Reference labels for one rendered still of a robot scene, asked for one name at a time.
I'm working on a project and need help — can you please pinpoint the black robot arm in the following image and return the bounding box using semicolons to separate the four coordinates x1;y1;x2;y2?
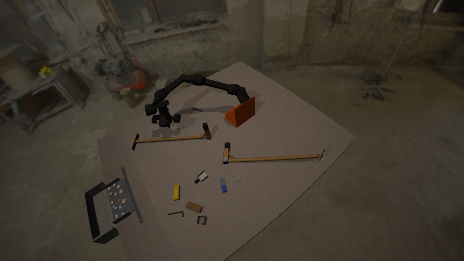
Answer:
145;74;250;127

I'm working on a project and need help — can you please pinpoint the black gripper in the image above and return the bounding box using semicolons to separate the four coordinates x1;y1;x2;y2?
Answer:
152;111;181;124

